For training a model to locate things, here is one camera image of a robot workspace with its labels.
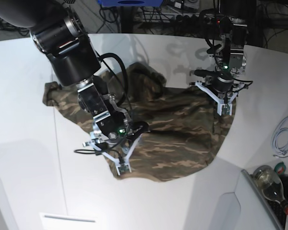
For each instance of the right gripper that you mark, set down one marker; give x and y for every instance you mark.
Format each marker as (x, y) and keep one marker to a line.
(113, 127)

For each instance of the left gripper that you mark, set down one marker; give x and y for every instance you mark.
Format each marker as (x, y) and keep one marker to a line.
(216, 76)

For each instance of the camouflage t-shirt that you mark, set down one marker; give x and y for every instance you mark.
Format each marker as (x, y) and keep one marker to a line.
(185, 131)

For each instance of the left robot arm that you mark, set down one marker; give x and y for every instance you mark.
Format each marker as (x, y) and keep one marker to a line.
(225, 29)

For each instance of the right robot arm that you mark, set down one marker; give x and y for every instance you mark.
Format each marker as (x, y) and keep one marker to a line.
(59, 34)

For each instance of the black power strip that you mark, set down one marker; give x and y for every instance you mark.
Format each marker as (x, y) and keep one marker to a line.
(188, 18)

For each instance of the green tape roll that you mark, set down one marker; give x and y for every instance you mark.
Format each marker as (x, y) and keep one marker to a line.
(280, 168)

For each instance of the clear glass bottle red cap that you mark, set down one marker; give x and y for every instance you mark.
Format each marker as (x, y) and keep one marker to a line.
(271, 186)

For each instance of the blue box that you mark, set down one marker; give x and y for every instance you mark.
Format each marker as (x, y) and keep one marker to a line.
(130, 3)

